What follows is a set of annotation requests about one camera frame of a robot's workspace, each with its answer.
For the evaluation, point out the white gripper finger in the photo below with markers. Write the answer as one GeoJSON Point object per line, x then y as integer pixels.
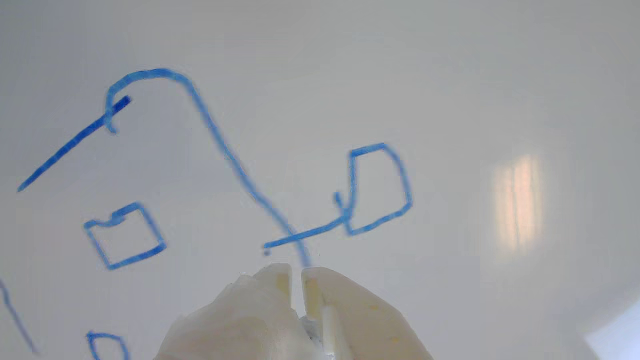
{"type": "Point", "coordinates": [240, 320]}
{"type": "Point", "coordinates": [360, 325]}

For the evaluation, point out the large white whiteboard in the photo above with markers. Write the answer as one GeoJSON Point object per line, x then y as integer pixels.
{"type": "Point", "coordinates": [450, 100]}

